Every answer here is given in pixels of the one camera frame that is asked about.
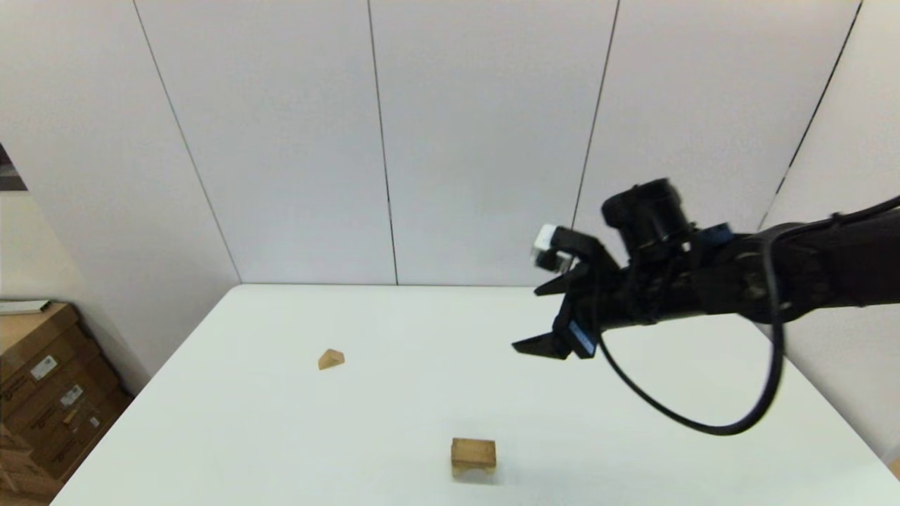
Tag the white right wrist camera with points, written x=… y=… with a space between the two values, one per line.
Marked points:
x=552 y=246

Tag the rectangular wooden building block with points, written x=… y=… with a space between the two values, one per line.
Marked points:
x=473 y=447

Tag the low brown cardboard box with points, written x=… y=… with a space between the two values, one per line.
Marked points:
x=17 y=467

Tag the tall labelled cardboard box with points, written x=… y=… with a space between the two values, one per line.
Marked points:
x=56 y=379

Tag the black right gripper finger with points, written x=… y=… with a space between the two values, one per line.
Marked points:
x=566 y=284
x=545 y=346

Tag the arched wooden building block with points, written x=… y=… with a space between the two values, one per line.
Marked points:
x=474 y=465

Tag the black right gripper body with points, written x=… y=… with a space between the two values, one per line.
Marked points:
x=647 y=281

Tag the triangular wooden building block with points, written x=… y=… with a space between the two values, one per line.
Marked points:
x=330 y=359

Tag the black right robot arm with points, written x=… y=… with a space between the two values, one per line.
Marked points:
x=830 y=267

